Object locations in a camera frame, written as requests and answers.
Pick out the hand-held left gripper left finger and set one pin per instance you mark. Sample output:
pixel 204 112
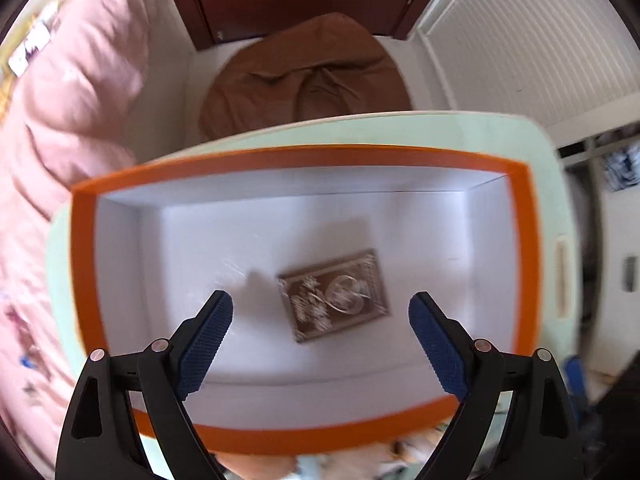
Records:
pixel 202 350

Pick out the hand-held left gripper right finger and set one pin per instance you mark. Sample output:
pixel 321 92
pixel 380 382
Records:
pixel 440 350

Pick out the brown patterned card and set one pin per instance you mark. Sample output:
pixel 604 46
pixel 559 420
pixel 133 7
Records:
pixel 335 295

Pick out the orange cardboard box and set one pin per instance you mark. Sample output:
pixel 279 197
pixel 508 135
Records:
pixel 250 210

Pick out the green cartoon desktop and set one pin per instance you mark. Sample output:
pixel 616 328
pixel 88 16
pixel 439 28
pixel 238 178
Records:
pixel 545 170

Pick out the striped cloth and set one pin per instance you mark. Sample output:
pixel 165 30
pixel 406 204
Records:
pixel 622 167

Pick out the pink blanket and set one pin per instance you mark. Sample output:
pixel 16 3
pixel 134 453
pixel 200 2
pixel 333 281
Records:
pixel 75 85

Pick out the brown bean bag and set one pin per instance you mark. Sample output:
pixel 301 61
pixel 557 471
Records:
pixel 300 70

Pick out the white louvered door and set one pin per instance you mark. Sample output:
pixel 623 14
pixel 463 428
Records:
pixel 525 45

